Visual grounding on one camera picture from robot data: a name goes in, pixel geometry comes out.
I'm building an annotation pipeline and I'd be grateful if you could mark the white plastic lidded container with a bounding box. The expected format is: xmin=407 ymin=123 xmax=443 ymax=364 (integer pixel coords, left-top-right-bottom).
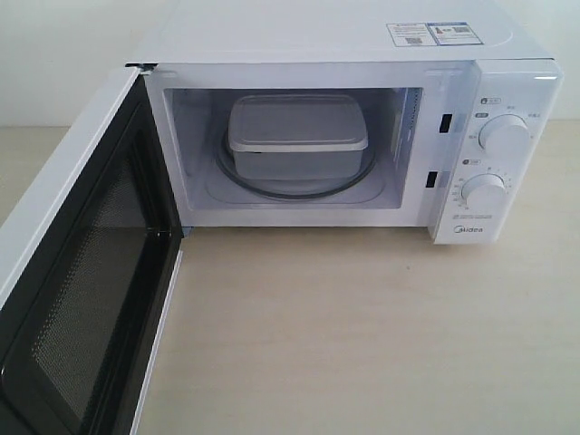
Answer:
xmin=227 ymin=94 xmax=368 ymax=181

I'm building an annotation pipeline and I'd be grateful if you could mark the white microwave door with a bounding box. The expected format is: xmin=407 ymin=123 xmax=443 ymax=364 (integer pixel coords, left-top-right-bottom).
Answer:
xmin=1 ymin=66 xmax=183 ymax=434

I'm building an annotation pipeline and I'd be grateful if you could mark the white microwave oven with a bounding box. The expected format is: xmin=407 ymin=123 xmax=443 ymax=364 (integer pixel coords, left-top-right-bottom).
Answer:
xmin=127 ymin=1 xmax=563 ymax=245

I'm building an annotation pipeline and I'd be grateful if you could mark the lower white microwave knob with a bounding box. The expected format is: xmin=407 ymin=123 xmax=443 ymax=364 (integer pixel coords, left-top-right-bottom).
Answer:
xmin=461 ymin=173 xmax=507 ymax=212

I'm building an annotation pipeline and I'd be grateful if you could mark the white microwave knob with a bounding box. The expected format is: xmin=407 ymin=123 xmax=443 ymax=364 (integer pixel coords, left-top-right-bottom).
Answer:
xmin=478 ymin=114 xmax=530 ymax=153
xmin=461 ymin=173 xmax=507 ymax=212

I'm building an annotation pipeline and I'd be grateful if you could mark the printed instruction label sticker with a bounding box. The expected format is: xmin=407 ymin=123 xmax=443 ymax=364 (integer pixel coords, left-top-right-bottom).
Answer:
xmin=386 ymin=22 xmax=483 ymax=47

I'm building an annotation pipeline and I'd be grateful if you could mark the upper white microwave knob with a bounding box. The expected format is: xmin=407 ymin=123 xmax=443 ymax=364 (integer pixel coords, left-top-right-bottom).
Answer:
xmin=478 ymin=114 xmax=530 ymax=153

